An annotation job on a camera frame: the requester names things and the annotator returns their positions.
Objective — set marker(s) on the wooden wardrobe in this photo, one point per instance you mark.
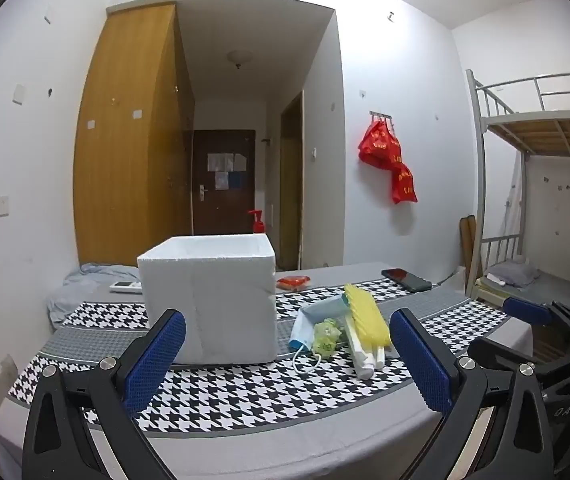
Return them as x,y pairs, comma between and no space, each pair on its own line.
125,160

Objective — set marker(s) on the yellow white brush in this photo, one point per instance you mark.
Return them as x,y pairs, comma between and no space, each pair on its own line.
365,315

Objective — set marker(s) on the metal wall hook rack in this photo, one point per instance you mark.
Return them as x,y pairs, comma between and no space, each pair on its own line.
382,115

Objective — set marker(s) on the paper notices on door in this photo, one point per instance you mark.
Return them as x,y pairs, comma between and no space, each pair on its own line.
217,162

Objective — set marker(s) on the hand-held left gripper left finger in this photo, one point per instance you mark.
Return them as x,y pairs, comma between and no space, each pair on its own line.
157,355

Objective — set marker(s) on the white foam box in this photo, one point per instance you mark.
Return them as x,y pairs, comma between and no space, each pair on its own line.
215,290

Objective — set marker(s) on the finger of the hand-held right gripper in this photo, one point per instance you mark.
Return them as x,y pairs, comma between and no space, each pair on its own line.
527,311
515,355

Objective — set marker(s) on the red plastic bag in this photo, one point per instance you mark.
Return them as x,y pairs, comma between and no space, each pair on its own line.
377,145
404,185

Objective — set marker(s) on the white red pump bottle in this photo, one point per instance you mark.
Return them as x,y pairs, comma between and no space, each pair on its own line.
257,222

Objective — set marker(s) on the dark brown door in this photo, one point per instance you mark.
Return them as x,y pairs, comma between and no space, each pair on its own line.
235,210

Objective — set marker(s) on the ceiling lamp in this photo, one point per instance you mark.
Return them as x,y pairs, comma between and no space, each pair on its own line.
240,57

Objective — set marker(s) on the white wall plate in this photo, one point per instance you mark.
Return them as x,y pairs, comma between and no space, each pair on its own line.
19,95

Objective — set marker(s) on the red snack packet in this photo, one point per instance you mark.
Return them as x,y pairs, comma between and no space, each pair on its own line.
292,283

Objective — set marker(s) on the blue face mask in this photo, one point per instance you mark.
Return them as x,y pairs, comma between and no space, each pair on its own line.
322,310

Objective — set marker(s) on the green tissue packet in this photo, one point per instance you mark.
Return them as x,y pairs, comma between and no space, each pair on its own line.
326,340

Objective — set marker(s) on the black smartphone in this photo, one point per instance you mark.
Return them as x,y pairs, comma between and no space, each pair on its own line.
407,280

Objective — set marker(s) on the leaning wooden boards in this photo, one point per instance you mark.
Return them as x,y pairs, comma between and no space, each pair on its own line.
467,245

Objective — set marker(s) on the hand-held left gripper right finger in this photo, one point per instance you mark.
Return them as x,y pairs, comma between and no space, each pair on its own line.
422,360

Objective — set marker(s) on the blue-grey crumpled cloth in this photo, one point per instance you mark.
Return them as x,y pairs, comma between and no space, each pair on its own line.
80,290

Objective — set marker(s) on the grey pillow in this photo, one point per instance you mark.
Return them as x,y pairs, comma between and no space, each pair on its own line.
515,272

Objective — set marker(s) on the white remote control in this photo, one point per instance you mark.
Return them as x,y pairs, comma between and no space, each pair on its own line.
125,287

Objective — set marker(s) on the grey metal bunk bed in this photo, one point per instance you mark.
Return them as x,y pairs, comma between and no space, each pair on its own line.
540,127

